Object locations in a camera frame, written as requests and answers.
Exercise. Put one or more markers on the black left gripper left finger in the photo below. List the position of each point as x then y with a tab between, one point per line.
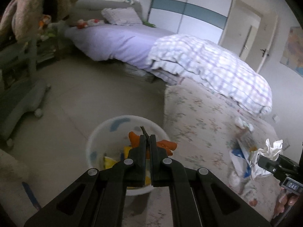
96	198

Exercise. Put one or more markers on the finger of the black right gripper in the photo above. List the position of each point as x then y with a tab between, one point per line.
272	166

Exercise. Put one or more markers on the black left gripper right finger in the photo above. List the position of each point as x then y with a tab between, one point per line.
198	197

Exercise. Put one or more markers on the white tissue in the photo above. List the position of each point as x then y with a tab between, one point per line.
271	151

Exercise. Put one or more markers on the orange plastic wrapper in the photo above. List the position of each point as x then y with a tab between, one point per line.
165	144

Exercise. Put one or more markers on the white plastic trash bin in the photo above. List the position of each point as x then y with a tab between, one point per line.
111	137

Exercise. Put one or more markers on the person right hand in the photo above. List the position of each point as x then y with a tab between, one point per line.
287	199

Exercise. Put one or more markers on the torn blue white paper box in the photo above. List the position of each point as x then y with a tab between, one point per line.
240	164

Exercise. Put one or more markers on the yellow wrapper in bin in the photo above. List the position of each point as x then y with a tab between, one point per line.
110	162

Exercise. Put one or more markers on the white almond snack bag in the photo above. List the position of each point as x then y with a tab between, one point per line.
245	188

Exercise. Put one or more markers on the light blue milk carton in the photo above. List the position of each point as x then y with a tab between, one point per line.
246	141

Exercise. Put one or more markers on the floral bed sheet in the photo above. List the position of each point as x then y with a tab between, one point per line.
201	122

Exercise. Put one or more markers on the grey office chair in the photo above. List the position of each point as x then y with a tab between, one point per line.
25	95

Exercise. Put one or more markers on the plaid folded quilt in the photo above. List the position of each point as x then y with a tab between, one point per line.
214	67

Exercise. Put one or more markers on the lavender bed mattress sheet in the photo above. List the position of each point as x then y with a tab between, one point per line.
129	44

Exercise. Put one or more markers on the white teal wardrobe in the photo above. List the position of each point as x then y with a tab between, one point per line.
204	19

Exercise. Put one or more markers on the red white plush toy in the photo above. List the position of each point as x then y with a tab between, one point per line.
82	24

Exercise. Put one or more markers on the striped grey pillow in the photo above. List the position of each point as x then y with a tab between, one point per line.
121	16

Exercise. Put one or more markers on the brown fleece blanket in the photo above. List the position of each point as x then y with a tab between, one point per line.
21	16

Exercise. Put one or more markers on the white wall socket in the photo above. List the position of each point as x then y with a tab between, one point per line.
275	118

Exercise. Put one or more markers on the colourful wall map poster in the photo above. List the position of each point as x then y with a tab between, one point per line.
293	52

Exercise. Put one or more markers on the white door with handle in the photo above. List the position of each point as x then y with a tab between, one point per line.
253	33

